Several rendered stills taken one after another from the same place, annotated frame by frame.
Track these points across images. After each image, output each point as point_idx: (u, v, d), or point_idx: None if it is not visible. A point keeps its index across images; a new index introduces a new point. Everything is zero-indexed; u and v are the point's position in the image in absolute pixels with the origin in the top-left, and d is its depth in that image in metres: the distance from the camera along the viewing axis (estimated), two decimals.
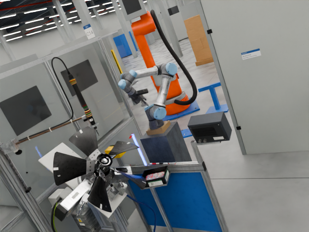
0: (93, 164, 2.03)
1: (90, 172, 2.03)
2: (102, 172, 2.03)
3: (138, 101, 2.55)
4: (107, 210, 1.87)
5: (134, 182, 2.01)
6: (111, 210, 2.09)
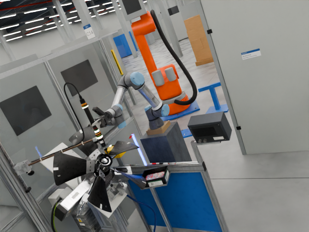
0: (93, 164, 2.03)
1: (90, 172, 2.03)
2: (102, 172, 2.03)
3: None
4: (107, 210, 1.87)
5: (134, 182, 2.01)
6: (111, 210, 2.09)
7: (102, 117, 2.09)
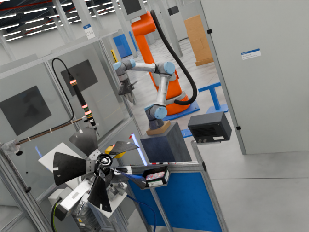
0: (93, 164, 2.03)
1: (90, 172, 2.03)
2: (102, 172, 2.03)
3: None
4: (107, 210, 1.87)
5: (134, 182, 2.01)
6: (111, 210, 2.09)
7: (129, 89, 2.40)
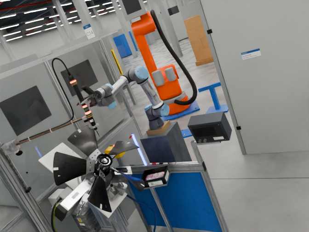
0: None
1: (91, 159, 2.10)
2: (94, 166, 2.03)
3: None
4: (55, 179, 1.87)
5: (93, 191, 1.83)
6: (111, 210, 2.09)
7: (92, 95, 2.04)
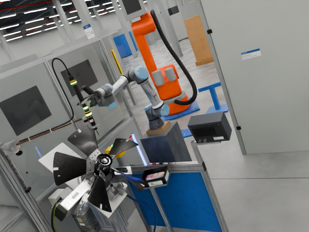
0: None
1: (91, 159, 2.10)
2: (94, 166, 2.03)
3: None
4: (55, 179, 1.87)
5: (93, 191, 1.83)
6: (111, 210, 2.09)
7: (92, 95, 2.04)
